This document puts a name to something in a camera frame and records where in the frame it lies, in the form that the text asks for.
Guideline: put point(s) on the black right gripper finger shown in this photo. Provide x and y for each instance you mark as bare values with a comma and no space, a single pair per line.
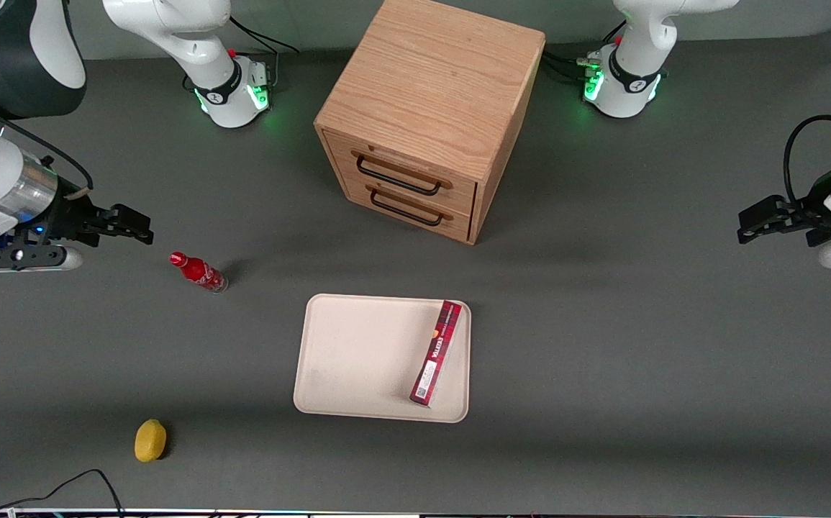
127,234
131,217

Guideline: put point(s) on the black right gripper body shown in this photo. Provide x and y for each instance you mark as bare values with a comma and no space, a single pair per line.
72,214

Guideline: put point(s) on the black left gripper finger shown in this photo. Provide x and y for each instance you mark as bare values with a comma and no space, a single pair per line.
768,210
775,227

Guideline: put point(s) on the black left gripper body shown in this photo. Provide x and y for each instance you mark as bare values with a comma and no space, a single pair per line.
813,209

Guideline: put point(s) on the red coke bottle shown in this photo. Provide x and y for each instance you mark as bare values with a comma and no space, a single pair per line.
199,273

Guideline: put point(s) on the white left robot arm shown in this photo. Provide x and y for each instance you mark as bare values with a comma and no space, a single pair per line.
638,43

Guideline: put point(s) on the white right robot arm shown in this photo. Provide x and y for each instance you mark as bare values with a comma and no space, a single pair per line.
170,29

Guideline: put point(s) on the beige plastic tray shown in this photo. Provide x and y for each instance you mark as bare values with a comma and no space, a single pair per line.
365,360

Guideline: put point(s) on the yellow lemon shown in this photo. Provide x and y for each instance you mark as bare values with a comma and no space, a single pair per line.
150,440

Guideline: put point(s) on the wide wooden drawer front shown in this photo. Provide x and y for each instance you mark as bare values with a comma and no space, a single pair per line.
415,162

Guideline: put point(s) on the narrow wooden drawer front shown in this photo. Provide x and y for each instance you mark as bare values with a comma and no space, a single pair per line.
451,224

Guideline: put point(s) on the wooden drawer cabinet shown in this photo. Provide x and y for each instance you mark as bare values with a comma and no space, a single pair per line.
429,79

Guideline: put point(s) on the long red cardboard box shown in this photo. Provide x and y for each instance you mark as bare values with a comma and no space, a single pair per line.
438,352

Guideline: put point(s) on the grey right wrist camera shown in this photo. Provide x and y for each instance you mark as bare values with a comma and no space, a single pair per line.
41,259

